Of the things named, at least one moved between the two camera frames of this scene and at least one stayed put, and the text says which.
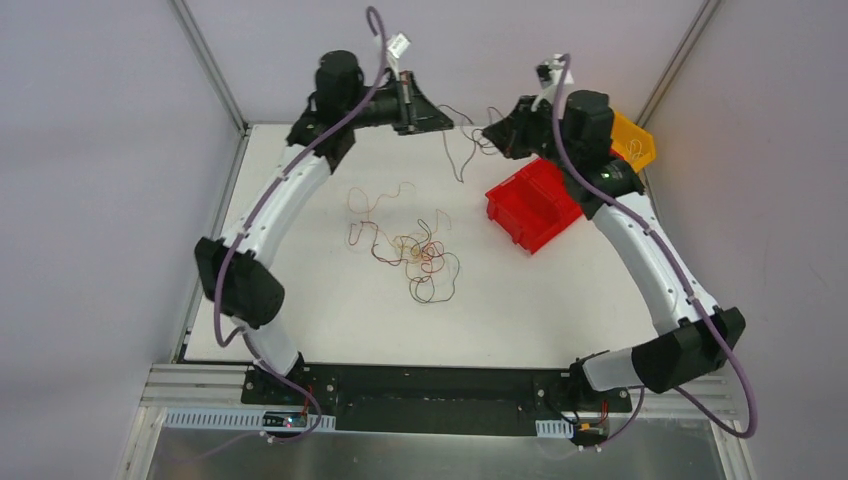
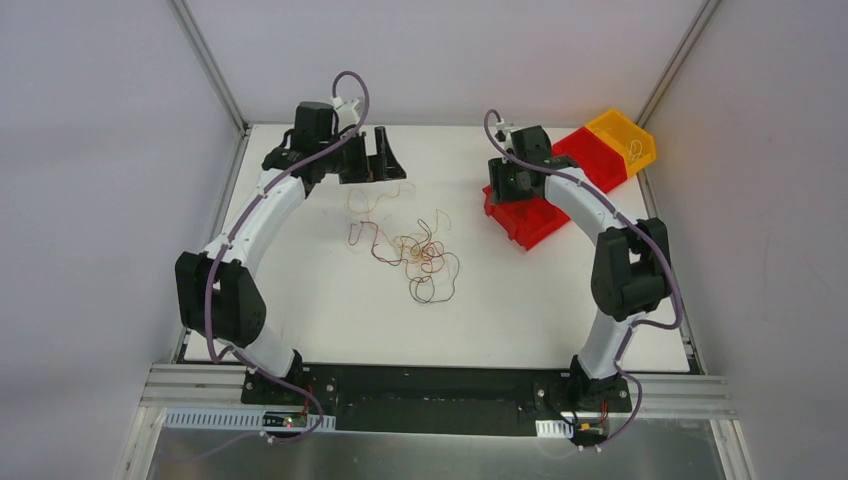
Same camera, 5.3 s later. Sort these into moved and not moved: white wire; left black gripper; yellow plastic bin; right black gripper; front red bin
Moved: right black gripper; left black gripper
Not moved: white wire; yellow plastic bin; front red bin
